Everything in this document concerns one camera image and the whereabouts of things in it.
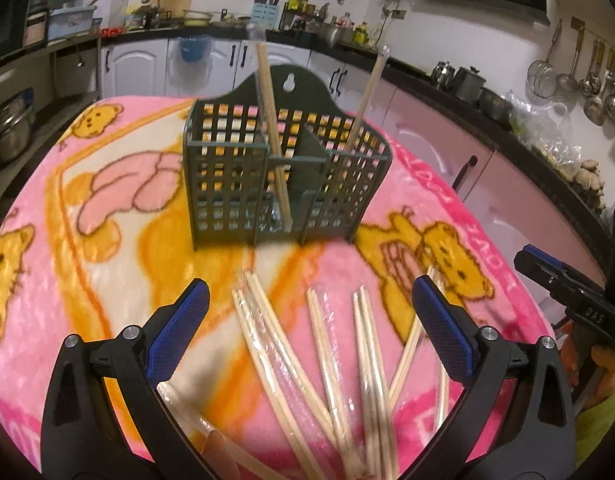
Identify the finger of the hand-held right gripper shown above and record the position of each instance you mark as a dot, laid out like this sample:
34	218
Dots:
537	277
547	260

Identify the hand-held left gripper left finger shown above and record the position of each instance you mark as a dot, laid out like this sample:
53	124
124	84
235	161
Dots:
185	320

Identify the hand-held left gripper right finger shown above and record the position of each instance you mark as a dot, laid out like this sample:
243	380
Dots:
445	325

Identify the pile of chopsticks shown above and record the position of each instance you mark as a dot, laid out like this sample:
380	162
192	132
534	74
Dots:
370	360

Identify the dark green utensil holder basket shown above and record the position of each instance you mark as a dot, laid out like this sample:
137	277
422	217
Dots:
227	170

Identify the bamboo chopstick pair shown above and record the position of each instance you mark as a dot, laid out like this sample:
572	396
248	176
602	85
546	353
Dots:
368	95
270	110

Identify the person's right forearm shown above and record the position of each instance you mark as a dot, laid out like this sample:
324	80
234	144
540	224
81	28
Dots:
605	425

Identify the person's right hand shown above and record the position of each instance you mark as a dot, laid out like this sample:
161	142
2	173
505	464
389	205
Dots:
607	365

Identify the pink printed bear blanket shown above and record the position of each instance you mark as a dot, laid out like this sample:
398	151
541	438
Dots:
112	270

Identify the pile of ginger roots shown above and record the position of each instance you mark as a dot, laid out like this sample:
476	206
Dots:
590	180

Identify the clear plastic bag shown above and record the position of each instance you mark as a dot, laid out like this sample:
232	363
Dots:
542	125

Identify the hanging steel ladle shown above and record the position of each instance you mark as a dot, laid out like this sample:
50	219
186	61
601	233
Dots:
593	105

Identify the hanging mesh strainer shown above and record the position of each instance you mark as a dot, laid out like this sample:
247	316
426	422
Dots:
541	80

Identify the hanging slotted ladle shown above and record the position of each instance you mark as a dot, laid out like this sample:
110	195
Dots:
567	80

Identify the steel pot with lid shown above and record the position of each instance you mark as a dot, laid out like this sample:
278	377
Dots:
470	85

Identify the small steel kettle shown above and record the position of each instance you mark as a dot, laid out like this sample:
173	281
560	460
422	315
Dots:
442	74

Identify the black kitchen countertop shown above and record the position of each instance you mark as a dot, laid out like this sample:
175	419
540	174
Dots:
407	66

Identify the white kitchen cabinet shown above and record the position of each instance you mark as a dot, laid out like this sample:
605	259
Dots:
137	67

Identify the stacked steel pots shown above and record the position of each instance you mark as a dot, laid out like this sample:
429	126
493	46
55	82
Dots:
9	125

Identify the hanging blue plastic bag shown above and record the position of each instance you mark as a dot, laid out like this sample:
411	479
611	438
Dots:
193	49

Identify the wooden shelf unit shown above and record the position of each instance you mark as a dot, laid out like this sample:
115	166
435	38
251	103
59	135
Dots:
47	75

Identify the yellow oil bottle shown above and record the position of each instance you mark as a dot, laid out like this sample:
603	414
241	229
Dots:
361	35

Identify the stacked bowls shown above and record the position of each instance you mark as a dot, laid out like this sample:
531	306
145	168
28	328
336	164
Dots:
197	17

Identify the large steel stockpot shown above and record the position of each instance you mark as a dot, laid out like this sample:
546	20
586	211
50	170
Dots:
333	34

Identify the light blue knife block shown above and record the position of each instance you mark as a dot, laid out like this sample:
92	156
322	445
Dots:
265	16

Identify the light blue dish tray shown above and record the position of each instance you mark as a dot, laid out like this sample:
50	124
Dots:
69	22

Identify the black microwave oven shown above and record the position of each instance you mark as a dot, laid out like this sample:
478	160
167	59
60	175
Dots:
2	25

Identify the wall power socket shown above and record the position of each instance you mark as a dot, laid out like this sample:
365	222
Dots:
397	15

